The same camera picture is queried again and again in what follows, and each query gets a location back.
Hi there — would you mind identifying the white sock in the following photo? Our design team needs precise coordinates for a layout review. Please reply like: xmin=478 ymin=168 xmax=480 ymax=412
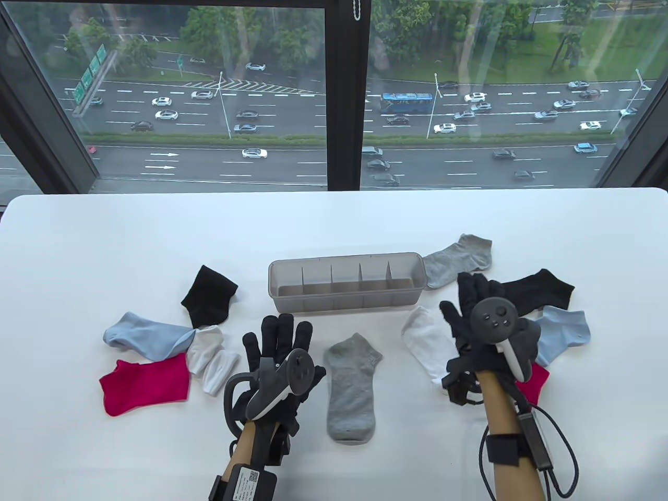
xmin=401 ymin=306 xmax=460 ymax=388
xmin=186 ymin=325 xmax=242 ymax=397

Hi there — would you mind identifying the pink sock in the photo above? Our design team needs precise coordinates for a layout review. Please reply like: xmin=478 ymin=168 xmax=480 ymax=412
xmin=514 ymin=363 xmax=551 ymax=408
xmin=99 ymin=353 xmax=191 ymax=417

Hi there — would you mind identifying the person's left hand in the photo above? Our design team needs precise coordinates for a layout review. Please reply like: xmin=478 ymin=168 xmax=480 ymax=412
xmin=232 ymin=313 xmax=327 ymax=438

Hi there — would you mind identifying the black sock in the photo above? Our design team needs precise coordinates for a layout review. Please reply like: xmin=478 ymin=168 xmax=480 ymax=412
xmin=491 ymin=269 xmax=576 ymax=314
xmin=181 ymin=265 xmax=239 ymax=329

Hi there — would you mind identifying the person's left forearm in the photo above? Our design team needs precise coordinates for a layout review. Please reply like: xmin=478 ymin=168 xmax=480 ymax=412
xmin=219 ymin=420 xmax=277 ymax=486

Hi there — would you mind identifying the person's right hand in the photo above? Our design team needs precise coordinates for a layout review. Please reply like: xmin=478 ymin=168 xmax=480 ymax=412
xmin=440 ymin=271 xmax=515 ymax=389

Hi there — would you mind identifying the light blue sock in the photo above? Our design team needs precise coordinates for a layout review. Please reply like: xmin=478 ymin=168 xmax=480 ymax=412
xmin=532 ymin=305 xmax=591 ymax=367
xmin=103 ymin=312 xmax=196 ymax=362

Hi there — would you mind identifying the grey plastic divided organizer box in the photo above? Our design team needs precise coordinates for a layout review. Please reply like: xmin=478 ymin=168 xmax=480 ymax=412
xmin=268 ymin=252 xmax=428 ymax=315

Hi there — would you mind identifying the black cable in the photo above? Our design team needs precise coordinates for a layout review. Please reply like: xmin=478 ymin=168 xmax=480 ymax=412
xmin=478 ymin=402 xmax=580 ymax=501

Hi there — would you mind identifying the grey sock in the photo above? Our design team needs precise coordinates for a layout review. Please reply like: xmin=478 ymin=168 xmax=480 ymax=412
xmin=323 ymin=333 xmax=383 ymax=444
xmin=423 ymin=234 xmax=493 ymax=290

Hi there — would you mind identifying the black labelled sensor box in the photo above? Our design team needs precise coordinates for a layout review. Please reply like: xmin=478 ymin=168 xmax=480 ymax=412
xmin=222 ymin=466 xmax=277 ymax=501
xmin=518 ymin=412 xmax=554 ymax=470

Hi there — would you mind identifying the person's right forearm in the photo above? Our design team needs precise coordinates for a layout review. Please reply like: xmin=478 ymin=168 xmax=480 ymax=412
xmin=478 ymin=368 xmax=546 ymax=501

